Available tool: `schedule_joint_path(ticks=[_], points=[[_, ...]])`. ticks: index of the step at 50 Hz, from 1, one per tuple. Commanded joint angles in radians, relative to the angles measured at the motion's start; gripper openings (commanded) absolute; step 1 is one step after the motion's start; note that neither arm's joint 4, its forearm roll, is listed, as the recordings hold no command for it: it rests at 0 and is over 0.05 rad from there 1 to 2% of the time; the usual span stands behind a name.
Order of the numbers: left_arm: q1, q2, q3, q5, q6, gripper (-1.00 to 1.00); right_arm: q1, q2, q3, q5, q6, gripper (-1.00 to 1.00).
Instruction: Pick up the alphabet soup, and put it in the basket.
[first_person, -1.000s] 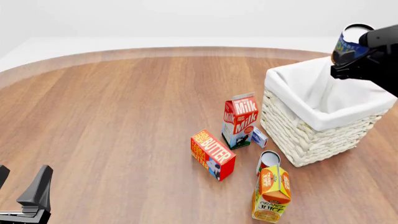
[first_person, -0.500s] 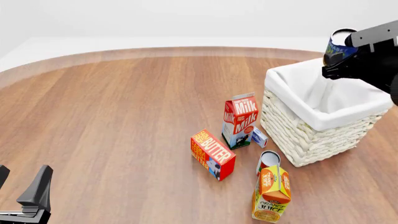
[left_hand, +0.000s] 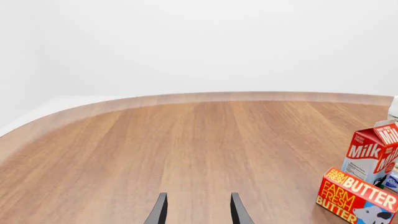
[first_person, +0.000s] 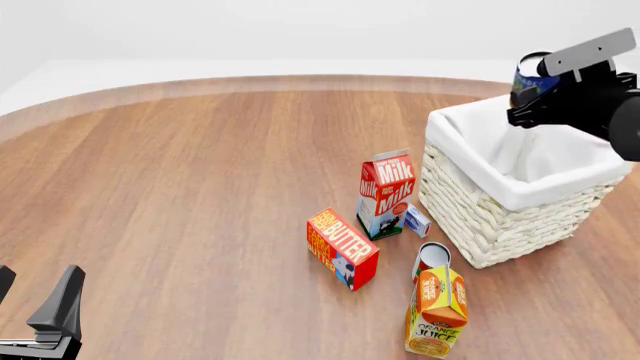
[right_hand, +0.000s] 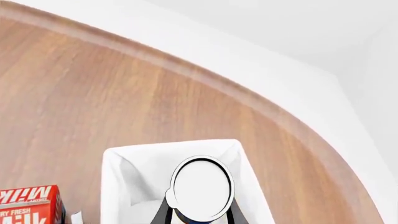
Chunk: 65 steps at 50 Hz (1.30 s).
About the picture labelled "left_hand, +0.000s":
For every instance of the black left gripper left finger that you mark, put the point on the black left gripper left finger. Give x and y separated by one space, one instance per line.
159 211

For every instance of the white bottle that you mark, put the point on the white bottle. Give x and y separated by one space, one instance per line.
393 109

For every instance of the red and white milk carton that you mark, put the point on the red and white milk carton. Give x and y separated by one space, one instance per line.
368 154

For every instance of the blue and white box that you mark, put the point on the blue and white box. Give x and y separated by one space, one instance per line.
393 180

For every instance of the red butter box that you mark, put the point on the red butter box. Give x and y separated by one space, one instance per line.
354 196

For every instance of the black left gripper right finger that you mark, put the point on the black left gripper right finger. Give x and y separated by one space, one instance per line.
238 211

